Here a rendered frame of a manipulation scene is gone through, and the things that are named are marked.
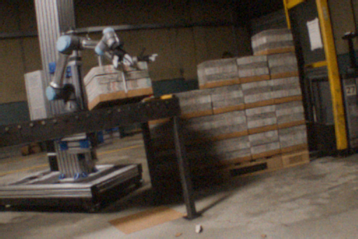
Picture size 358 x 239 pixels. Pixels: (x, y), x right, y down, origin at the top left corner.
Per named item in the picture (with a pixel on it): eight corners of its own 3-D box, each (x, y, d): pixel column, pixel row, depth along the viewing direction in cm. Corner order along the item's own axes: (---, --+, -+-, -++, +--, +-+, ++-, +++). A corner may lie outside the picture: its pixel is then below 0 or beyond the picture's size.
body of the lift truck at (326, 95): (317, 148, 406) (308, 77, 402) (355, 139, 418) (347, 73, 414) (351, 156, 338) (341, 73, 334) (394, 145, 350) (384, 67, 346)
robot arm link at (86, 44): (80, 50, 284) (124, 54, 260) (70, 50, 274) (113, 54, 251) (81, 35, 281) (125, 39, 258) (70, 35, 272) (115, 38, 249)
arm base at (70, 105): (59, 113, 285) (56, 101, 285) (70, 111, 300) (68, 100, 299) (73, 111, 281) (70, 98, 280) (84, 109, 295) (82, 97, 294)
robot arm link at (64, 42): (66, 102, 284) (82, 38, 266) (51, 104, 271) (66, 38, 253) (57, 96, 288) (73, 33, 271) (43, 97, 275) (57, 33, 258)
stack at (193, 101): (154, 184, 350) (140, 98, 346) (268, 162, 376) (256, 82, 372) (159, 193, 313) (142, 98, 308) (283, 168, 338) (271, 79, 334)
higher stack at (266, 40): (267, 162, 376) (249, 37, 369) (293, 156, 382) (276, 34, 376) (282, 168, 338) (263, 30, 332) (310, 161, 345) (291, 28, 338)
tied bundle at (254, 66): (228, 86, 365) (225, 62, 364) (256, 82, 371) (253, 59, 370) (240, 84, 328) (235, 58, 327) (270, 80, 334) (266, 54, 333)
